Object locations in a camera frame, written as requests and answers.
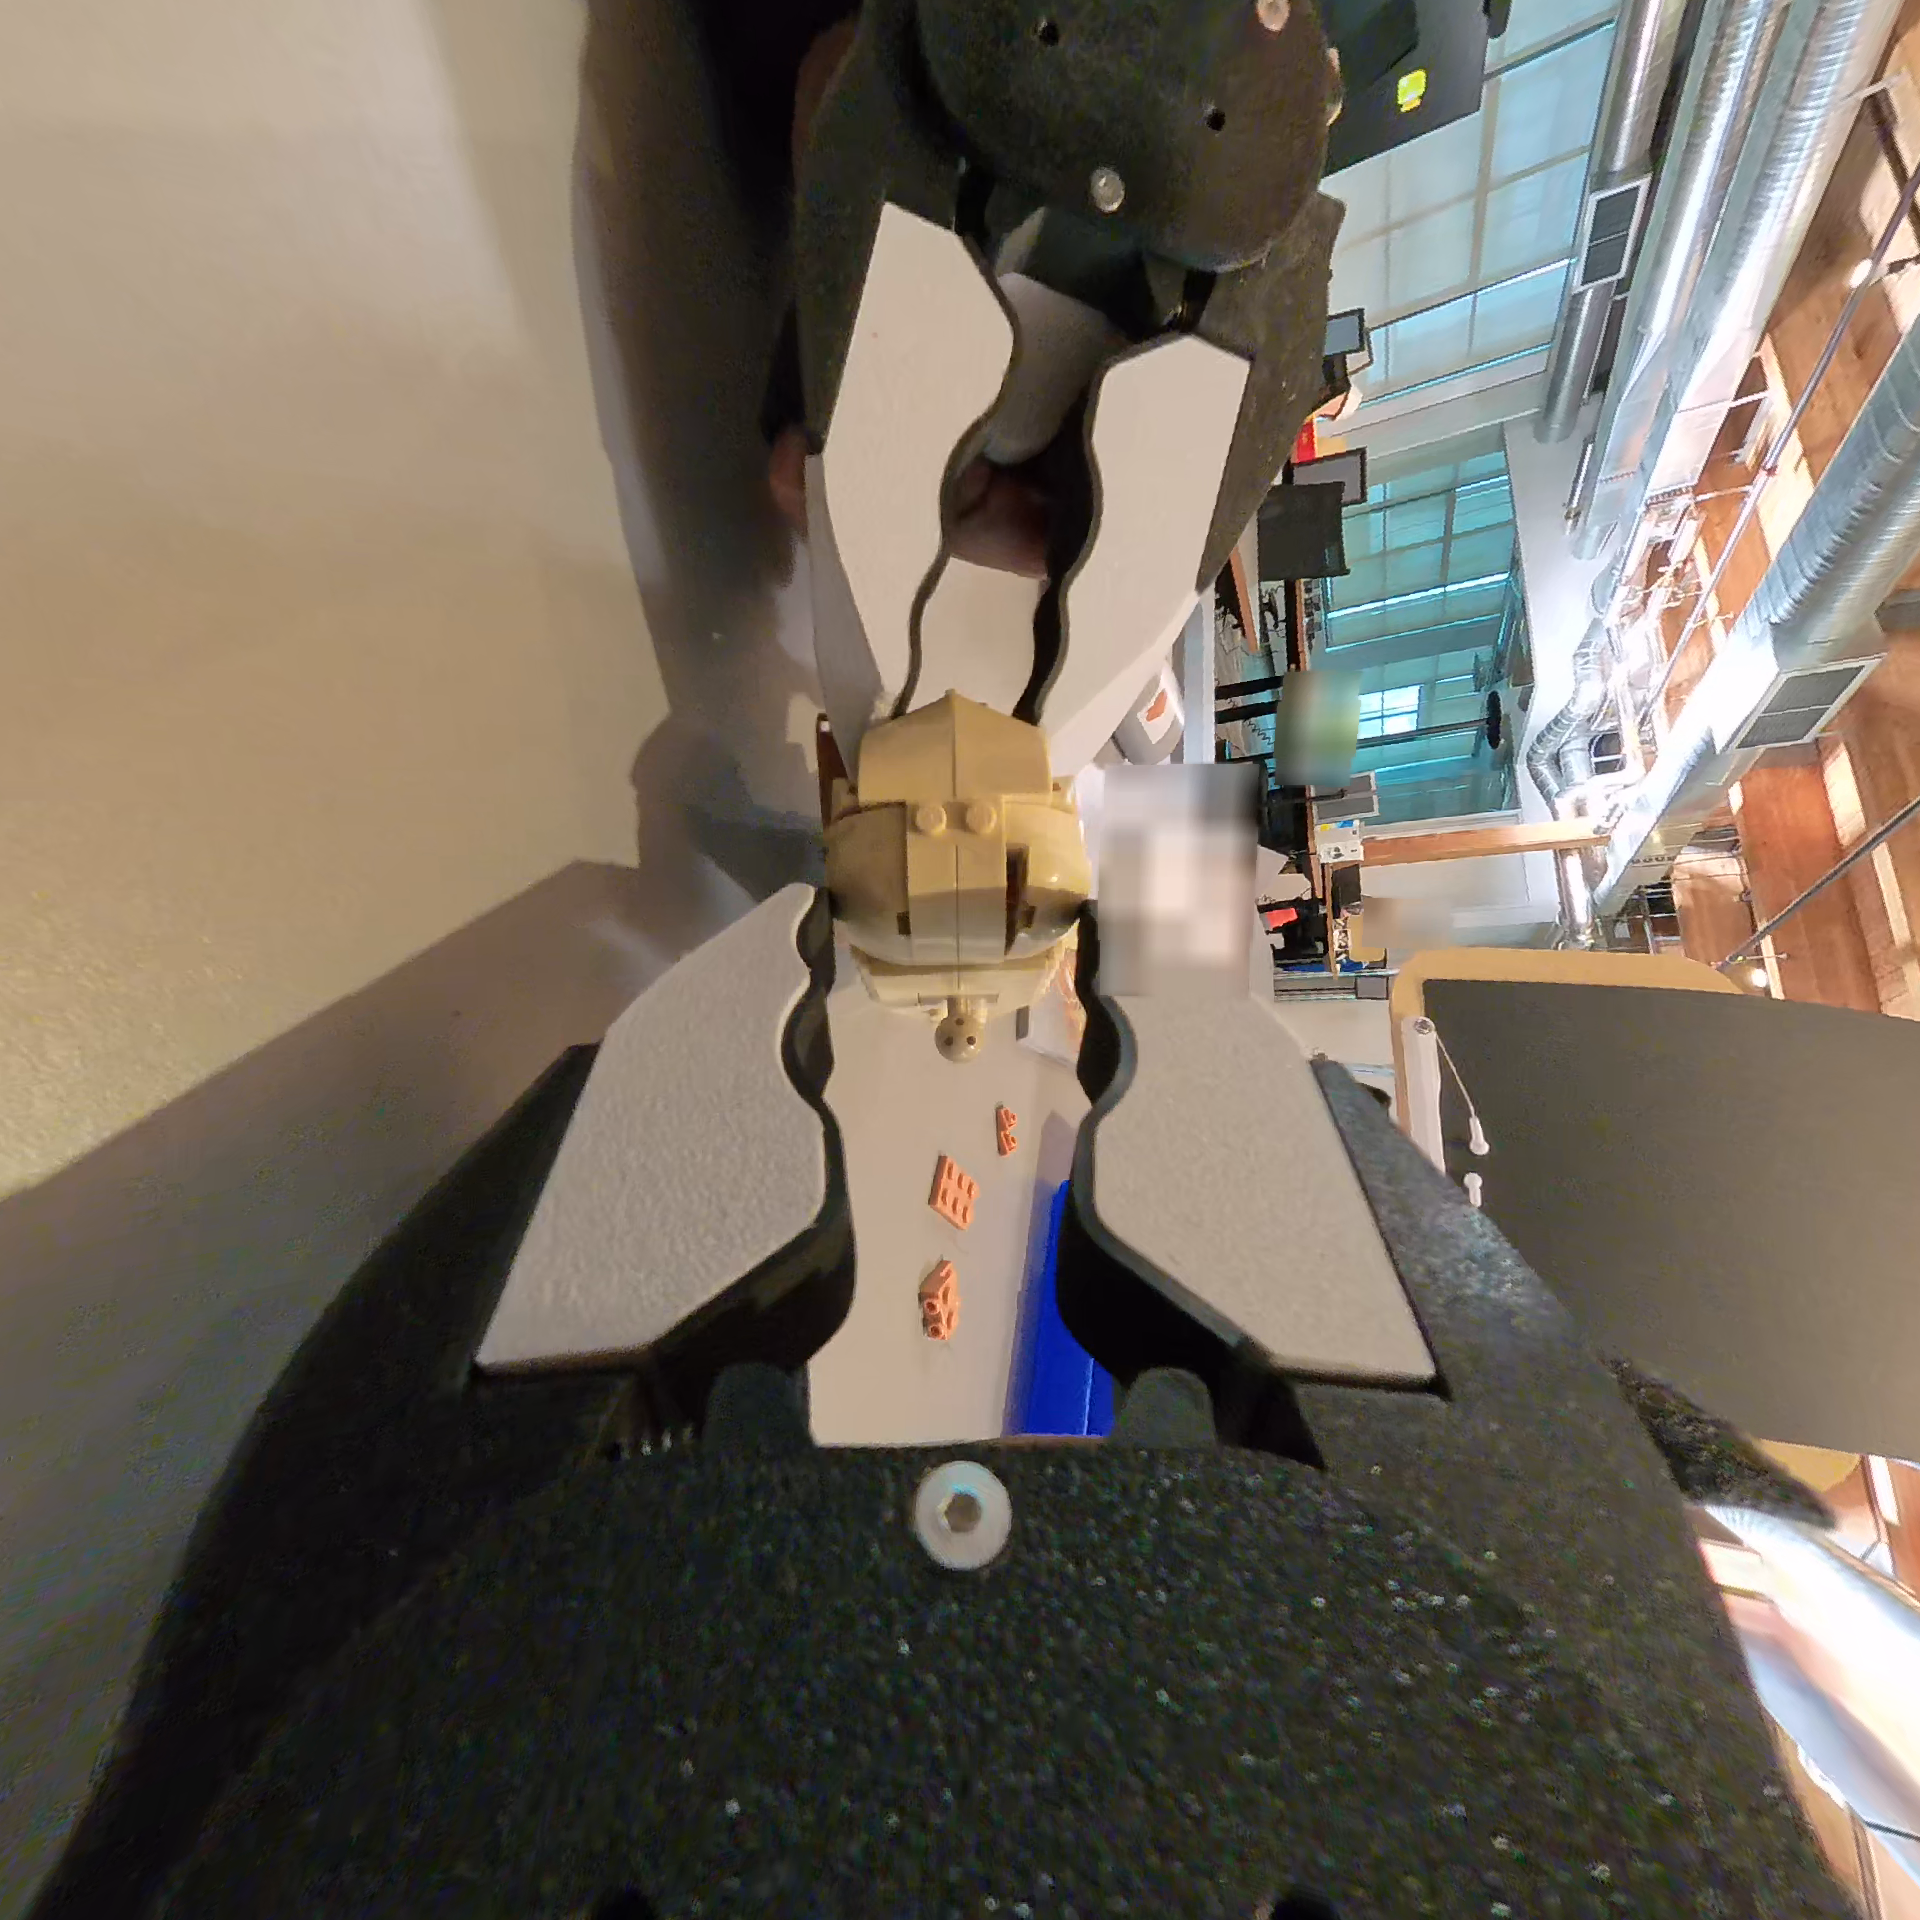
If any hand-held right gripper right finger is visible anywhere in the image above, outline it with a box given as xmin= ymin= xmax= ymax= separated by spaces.
xmin=1057 ymin=901 xmax=1442 ymax=1391

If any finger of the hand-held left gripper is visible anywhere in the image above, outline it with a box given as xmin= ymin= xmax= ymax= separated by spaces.
xmin=802 ymin=198 xmax=1023 ymax=722
xmin=1017 ymin=330 xmax=1254 ymax=771

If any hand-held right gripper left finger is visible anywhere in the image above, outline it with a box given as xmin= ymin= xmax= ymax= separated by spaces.
xmin=477 ymin=884 xmax=847 ymax=1381

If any tan and brown brick model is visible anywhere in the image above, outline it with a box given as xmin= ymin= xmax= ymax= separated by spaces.
xmin=816 ymin=691 xmax=1086 ymax=1070

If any person's left forearm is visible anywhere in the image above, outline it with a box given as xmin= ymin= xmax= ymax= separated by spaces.
xmin=691 ymin=0 xmax=843 ymax=378

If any grey desk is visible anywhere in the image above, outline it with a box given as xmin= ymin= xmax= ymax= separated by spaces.
xmin=0 ymin=0 xmax=1203 ymax=1653

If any person's left hand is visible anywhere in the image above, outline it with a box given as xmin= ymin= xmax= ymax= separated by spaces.
xmin=942 ymin=454 xmax=1057 ymax=583

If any grey instruction booklet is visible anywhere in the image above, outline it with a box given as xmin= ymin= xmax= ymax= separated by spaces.
xmin=1117 ymin=661 xmax=1190 ymax=771

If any blue plastic bin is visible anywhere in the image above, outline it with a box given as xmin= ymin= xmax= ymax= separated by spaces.
xmin=1005 ymin=1176 xmax=1121 ymax=1440

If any black monitor screen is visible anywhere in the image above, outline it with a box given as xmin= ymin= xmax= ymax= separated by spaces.
xmin=1321 ymin=0 xmax=1495 ymax=174

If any black board with wooden rim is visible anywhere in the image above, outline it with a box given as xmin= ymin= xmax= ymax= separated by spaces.
xmin=1387 ymin=948 xmax=1920 ymax=1464

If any black floor lamp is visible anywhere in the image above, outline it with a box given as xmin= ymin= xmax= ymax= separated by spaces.
xmin=1215 ymin=682 xmax=1511 ymax=752

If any silver air duct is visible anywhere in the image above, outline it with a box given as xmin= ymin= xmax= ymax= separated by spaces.
xmin=1526 ymin=352 xmax=1920 ymax=919
xmin=1566 ymin=0 xmax=1901 ymax=529

